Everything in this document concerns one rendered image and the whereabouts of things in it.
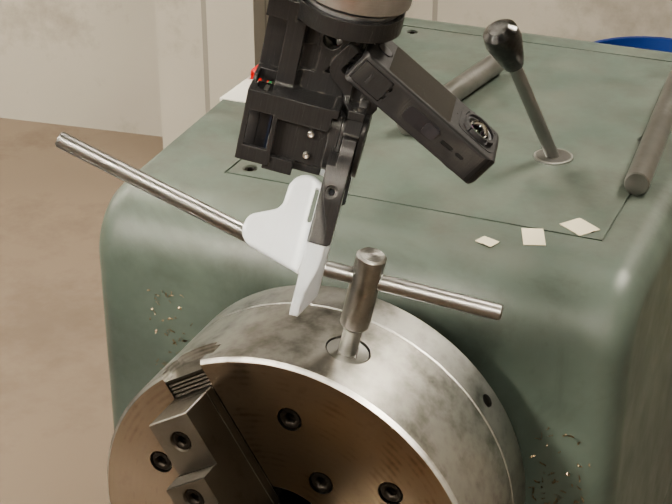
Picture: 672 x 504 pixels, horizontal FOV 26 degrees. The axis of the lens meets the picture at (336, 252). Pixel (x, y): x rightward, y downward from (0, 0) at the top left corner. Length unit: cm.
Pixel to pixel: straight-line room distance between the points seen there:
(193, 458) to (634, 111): 62
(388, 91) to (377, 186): 35
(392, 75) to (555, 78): 62
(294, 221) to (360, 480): 22
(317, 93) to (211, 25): 327
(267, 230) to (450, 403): 22
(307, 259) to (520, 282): 26
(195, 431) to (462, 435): 20
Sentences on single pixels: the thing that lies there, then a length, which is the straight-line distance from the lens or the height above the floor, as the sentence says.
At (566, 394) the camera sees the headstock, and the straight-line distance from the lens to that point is 117.
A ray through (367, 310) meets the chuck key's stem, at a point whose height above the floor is 127.
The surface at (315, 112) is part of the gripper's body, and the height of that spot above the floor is 144.
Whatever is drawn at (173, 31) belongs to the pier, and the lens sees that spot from 428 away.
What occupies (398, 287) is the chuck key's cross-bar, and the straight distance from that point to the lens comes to 104.
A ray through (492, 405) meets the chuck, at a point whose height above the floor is 117.
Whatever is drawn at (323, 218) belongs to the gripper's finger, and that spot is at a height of 138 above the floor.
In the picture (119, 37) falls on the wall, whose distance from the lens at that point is 460.
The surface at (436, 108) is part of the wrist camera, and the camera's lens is 95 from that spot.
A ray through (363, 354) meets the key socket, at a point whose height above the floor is 123.
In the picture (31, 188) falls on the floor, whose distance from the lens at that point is 436.
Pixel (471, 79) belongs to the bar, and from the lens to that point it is 148.
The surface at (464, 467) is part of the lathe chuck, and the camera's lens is 108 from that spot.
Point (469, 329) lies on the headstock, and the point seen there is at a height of 120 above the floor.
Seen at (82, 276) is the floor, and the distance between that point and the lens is 384.
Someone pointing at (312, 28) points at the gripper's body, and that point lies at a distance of 93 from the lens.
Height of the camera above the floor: 179
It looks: 27 degrees down
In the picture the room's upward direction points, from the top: straight up
